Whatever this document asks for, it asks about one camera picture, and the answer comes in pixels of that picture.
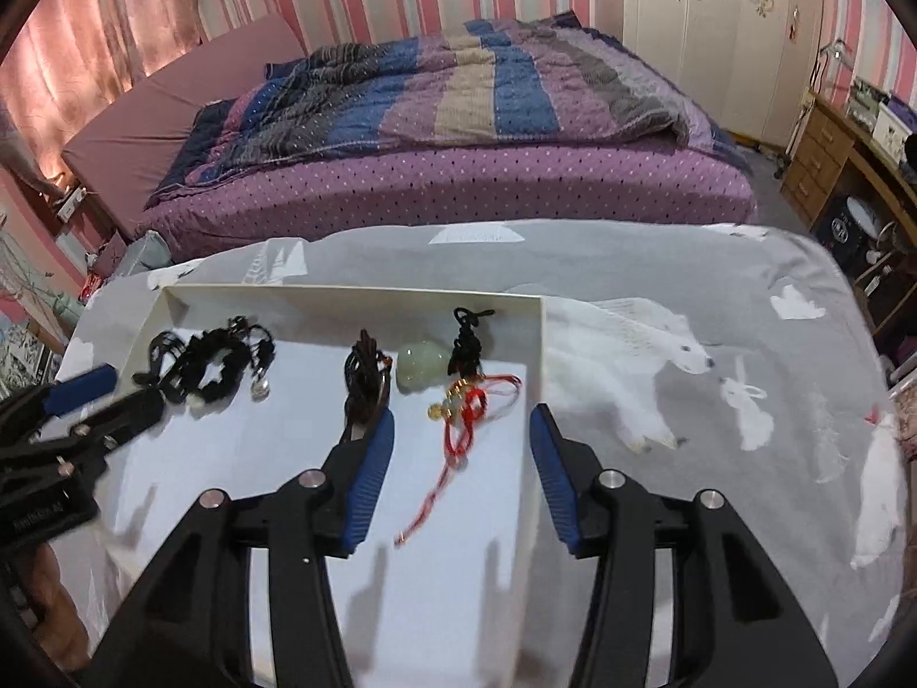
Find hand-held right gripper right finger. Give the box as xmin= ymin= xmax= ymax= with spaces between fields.
xmin=528 ymin=403 xmax=839 ymax=688

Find wooden desk with drawers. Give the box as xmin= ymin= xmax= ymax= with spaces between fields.
xmin=781 ymin=93 xmax=917 ymax=331

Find pink curtain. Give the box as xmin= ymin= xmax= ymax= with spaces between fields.
xmin=0 ymin=0 xmax=209 ymax=180

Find jade pendant with black cord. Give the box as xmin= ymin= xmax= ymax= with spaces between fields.
xmin=397 ymin=307 xmax=497 ymax=395

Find person's left forearm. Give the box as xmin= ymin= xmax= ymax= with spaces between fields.
xmin=27 ymin=543 xmax=91 ymax=669

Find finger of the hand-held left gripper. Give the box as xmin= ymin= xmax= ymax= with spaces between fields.
xmin=0 ymin=365 xmax=119 ymax=438
xmin=43 ymin=390 xmax=169 ymax=478

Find silver pendant with black cord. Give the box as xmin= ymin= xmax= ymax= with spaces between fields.
xmin=247 ymin=322 xmax=277 ymax=400

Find black braided bracelet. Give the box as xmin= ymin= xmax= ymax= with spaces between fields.
xmin=132 ymin=330 xmax=191 ymax=384

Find red string bracelet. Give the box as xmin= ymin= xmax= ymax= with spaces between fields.
xmin=395 ymin=371 xmax=523 ymax=546

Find black scrunchie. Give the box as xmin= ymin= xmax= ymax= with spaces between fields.
xmin=172 ymin=326 xmax=252 ymax=406

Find light green basket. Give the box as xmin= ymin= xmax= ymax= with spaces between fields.
xmin=107 ymin=229 xmax=173 ymax=280

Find round white stool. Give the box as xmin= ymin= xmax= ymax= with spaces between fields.
xmin=831 ymin=197 xmax=896 ymax=266

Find brown pendant with dark cord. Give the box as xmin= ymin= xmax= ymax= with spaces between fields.
xmin=344 ymin=328 xmax=394 ymax=438

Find white shallow tray box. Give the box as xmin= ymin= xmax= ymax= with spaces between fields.
xmin=107 ymin=285 xmax=549 ymax=688

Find desk lamp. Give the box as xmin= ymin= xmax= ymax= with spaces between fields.
xmin=813 ymin=39 xmax=853 ymax=94

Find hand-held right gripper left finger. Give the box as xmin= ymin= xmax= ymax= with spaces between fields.
xmin=86 ymin=408 xmax=397 ymax=688

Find purple dotted bed sheet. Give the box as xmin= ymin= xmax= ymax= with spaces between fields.
xmin=136 ymin=139 xmax=761 ymax=259

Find grey polar bear blanket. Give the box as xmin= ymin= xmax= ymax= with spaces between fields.
xmin=64 ymin=218 xmax=911 ymax=688

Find striped purple blue quilt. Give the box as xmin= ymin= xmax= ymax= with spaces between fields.
xmin=147 ymin=10 xmax=753 ymax=209

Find white storage boxes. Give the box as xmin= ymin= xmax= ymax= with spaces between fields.
xmin=849 ymin=82 xmax=917 ymax=159

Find cream wardrobe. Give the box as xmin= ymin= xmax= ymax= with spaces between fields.
xmin=622 ymin=0 xmax=825 ymax=151

